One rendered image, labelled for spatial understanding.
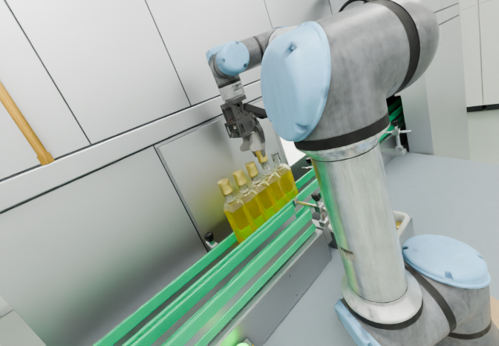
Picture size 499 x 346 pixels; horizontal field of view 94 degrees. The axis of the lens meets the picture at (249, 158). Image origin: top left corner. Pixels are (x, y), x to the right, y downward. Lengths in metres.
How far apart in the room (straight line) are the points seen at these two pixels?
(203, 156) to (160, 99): 0.23
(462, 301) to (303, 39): 0.47
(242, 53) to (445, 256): 0.57
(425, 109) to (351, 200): 1.17
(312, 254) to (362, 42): 0.68
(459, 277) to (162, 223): 0.73
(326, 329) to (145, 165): 0.69
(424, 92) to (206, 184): 1.12
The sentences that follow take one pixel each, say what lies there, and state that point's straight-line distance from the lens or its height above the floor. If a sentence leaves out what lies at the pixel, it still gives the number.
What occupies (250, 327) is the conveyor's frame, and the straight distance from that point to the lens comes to 0.74.
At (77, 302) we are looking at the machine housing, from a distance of 0.88.
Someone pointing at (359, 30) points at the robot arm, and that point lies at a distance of 0.28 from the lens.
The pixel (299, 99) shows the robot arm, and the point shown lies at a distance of 0.23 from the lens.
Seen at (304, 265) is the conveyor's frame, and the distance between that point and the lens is 0.81.
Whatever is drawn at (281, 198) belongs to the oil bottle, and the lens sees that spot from 0.85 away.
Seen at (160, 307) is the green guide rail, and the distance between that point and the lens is 0.81.
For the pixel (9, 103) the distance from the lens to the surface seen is 0.76.
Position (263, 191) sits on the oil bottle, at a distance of 0.79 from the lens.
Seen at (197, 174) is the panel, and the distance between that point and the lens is 0.81.
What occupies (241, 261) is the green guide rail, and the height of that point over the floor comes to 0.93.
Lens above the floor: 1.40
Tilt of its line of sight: 17 degrees down
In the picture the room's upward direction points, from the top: 21 degrees counter-clockwise
